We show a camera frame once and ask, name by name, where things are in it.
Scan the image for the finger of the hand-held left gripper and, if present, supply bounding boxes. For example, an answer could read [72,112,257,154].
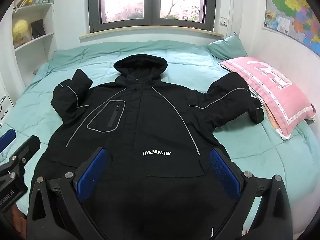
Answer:
[0,128,17,153]
[0,135,42,180]

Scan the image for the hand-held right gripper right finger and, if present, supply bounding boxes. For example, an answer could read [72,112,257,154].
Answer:
[209,147,293,240]

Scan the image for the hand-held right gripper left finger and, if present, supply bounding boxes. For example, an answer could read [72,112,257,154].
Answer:
[26,147,110,240]

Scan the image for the black hooded jacket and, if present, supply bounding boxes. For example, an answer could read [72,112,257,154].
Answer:
[29,53,265,240]

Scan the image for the white printed carton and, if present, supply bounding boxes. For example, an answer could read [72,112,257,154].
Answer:
[0,80,15,120]

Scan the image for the pink printed pillow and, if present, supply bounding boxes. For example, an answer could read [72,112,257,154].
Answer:
[217,56,317,140]

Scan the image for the yellow plush toy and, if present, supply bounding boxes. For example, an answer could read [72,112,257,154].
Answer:
[12,19,28,48]

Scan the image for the teal quilted blanket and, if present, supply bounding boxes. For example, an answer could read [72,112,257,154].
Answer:
[0,40,320,230]

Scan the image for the white bookshelf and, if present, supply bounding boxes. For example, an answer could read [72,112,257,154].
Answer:
[11,0,57,98]

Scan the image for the teal pillow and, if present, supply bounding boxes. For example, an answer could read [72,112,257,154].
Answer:
[206,35,248,61]

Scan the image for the white windowsill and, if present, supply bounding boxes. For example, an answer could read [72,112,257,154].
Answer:
[79,27,224,40]

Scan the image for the dark framed window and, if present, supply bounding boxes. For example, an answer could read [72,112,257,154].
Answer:
[88,0,217,33]

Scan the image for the colourful wall map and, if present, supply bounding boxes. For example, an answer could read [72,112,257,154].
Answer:
[262,0,320,55]

